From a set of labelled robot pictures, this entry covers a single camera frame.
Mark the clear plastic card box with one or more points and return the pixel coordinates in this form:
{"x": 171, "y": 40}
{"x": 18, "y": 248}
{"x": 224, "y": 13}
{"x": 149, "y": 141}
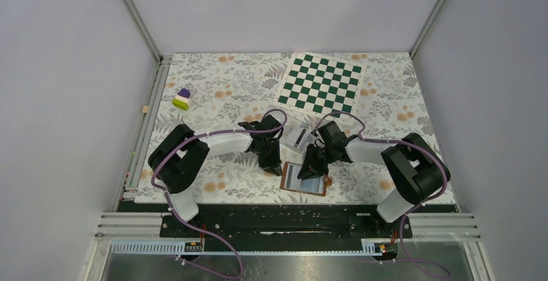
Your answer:
{"x": 292, "y": 121}

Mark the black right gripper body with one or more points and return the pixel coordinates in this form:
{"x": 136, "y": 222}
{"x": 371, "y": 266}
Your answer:
{"x": 320, "y": 157}

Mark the green white checkerboard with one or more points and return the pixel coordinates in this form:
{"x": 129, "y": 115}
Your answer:
{"x": 316, "y": 85}

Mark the floral patterned table mat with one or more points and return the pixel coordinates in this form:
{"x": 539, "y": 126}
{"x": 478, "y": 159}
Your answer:
{"x": 229, "y": 88}

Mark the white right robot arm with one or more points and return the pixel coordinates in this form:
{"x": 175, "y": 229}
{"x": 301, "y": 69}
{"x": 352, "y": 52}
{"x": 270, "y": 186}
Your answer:
{"x": 415, "y": 169}

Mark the purple white green block stack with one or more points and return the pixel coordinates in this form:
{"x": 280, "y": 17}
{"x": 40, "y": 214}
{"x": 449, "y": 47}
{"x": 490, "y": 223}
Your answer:
{"x": 181, "y": 100}

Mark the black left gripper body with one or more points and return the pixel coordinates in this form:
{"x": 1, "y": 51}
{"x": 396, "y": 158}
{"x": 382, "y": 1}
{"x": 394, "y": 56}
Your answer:
{"x": 269, "y": 155}

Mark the white slotted cable duct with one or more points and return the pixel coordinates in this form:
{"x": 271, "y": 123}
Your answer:
{"x": 261, "y": 246}

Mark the brown leather card holder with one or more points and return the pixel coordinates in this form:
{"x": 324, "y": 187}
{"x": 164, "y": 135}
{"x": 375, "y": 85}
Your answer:
{"x": 313, "y": 186}

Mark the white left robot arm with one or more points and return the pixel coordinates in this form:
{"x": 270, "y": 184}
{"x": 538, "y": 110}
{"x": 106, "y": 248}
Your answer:
{"x": 178, "y": 159}

